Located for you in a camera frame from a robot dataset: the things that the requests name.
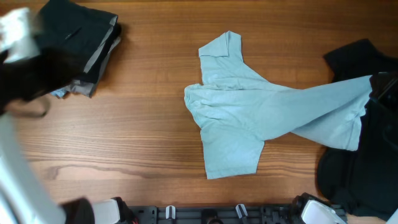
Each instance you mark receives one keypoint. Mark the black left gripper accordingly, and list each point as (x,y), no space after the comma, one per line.
(48,65)

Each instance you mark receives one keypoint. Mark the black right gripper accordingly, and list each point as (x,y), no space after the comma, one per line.
(385,94)

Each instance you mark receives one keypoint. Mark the light blue t-shirt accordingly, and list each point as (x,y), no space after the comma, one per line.
(237,110)

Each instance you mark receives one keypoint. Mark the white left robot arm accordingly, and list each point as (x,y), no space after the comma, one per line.
(23,198)

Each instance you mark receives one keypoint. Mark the black clothes pile right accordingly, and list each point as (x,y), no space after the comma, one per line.
(363,182)

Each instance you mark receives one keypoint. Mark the blue denim folded jeans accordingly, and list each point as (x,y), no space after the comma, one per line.
(60,93)

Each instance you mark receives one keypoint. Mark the grey folded garment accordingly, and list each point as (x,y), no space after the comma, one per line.
(86,88)

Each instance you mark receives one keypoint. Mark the black folded garment on stack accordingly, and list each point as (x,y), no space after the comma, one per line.
(84,33)

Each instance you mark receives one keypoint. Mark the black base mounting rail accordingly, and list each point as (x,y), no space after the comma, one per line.
(266,214)

